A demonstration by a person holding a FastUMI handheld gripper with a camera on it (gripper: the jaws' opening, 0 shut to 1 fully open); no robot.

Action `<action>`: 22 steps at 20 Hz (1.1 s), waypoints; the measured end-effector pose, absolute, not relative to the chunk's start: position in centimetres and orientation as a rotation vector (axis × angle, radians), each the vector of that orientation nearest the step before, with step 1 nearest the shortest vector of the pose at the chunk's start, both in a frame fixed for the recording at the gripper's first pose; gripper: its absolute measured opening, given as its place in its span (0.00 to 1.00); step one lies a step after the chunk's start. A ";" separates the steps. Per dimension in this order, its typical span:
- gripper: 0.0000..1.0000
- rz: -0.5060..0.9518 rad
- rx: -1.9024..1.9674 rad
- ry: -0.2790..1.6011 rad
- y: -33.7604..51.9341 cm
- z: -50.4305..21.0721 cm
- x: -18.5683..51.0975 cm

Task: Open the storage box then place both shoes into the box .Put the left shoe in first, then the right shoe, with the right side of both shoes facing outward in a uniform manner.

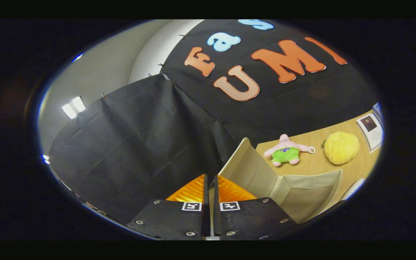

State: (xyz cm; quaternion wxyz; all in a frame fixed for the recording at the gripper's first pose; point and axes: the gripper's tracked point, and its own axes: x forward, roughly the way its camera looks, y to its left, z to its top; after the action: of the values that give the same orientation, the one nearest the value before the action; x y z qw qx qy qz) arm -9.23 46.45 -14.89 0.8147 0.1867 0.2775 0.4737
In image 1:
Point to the beige fabric storage box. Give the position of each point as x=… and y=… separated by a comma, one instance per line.
x=302, y=195

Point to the ceiling light panel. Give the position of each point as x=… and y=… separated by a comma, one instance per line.
x=73, y=107

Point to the white book with dark portrait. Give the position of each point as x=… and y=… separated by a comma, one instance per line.
x=372, y=133

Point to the pink starfish plush toy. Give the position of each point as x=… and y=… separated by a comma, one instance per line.
x=285, y=153

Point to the yellow round plush toy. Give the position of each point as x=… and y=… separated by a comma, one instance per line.
x=341, y=148

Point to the blue book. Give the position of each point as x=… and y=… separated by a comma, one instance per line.
x=378, y=110

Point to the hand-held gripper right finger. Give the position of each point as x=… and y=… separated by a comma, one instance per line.
x=217, y=220

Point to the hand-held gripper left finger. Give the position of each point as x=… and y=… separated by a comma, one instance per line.
x=206, y=220

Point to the black backdrop cloth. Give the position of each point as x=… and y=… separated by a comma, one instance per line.
x=139, y=144

